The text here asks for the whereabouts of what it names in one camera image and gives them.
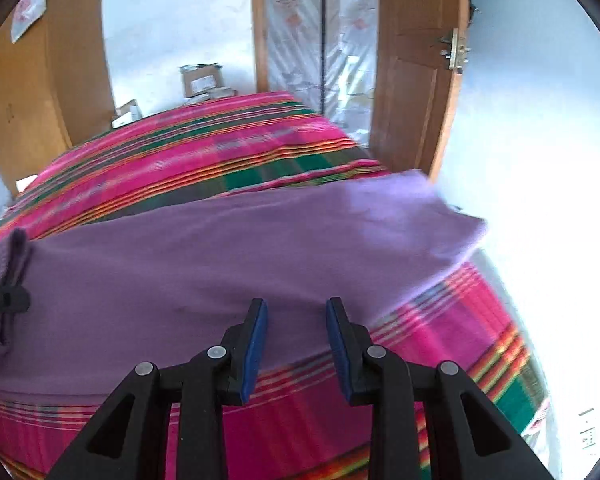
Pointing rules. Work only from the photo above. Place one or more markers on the brown cardboard box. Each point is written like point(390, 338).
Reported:
point(200, 80)

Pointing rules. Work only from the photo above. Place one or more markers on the white plastic bag red print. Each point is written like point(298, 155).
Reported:
point(27, 10)

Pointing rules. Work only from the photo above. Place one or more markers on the wooden wardrobe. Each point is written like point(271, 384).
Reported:
point(55, 85)

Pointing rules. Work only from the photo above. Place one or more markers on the wooden door frame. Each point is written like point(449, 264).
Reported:
point(260, 25)

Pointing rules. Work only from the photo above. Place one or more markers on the white carton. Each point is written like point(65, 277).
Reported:
point(26, 184)

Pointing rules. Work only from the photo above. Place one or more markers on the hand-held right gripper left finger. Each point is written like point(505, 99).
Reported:
point(255, 345)

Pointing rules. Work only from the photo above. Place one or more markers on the pink plaid bed sheet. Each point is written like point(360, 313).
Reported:
point(205, 160)

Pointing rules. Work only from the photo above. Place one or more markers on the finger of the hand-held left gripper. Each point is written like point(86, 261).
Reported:
point(5, 300)

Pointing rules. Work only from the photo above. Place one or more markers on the white cardboard box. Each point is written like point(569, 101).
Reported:
point(127, 114)

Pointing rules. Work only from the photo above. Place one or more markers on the metal door lock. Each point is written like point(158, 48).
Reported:
point(454, 50)

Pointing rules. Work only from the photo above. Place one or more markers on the purple fleece pants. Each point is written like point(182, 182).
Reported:
point(230, 260)

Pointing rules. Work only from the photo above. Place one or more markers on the wooden door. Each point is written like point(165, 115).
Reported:
point(410, 70)

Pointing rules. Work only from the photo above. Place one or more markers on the black curtain strip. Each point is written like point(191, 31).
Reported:
point(322, 35)

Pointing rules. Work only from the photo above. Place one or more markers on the printed plastic door curtain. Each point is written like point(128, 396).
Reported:
point(350, 35)

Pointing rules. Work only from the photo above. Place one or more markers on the white wall socket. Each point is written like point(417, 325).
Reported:
point(587, 430)

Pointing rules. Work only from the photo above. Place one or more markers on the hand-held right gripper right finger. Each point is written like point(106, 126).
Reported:
point(339, 345)

